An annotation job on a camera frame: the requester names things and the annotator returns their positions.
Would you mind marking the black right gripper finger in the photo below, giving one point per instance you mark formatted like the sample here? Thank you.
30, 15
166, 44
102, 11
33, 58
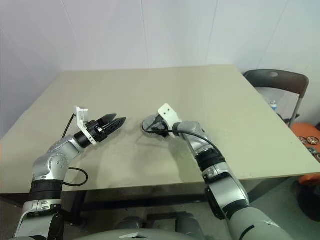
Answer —
152, 124

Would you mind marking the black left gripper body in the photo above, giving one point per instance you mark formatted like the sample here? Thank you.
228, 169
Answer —
98, 130

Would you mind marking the black table frame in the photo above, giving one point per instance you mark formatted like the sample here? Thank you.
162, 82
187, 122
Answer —
78, 207

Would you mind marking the dark folding chair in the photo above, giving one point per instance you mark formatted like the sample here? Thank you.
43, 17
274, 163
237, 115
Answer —
287, 82

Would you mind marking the orange container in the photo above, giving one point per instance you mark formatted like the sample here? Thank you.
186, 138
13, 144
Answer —
305, 128

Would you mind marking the grey robot torso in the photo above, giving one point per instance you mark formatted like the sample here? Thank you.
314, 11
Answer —
112, 236

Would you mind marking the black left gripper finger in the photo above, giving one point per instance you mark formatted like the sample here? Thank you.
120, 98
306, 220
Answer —
108, 118
116, 125

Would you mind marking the silver round motor lid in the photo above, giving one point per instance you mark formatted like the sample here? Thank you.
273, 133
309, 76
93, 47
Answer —
150, 119

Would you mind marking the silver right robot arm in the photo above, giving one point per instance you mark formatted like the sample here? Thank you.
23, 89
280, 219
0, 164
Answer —
225, 190

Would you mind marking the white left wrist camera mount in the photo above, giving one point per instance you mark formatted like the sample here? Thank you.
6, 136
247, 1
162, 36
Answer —
81, 116

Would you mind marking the clear bottle with blue cap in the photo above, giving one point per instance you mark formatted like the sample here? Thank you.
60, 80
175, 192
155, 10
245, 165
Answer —
273, 106

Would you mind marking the small round rotor part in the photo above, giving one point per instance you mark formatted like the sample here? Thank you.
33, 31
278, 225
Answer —
314, 140
303, 139

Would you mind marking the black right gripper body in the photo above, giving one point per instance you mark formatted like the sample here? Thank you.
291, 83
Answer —
160, 126

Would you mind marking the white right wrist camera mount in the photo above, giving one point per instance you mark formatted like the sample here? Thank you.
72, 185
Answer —
167, 112

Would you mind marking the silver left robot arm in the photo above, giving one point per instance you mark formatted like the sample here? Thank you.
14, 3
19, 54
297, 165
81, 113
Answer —
53, 160

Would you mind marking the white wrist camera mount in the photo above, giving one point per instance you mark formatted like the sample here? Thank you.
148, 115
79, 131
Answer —
167, 112
81, 116

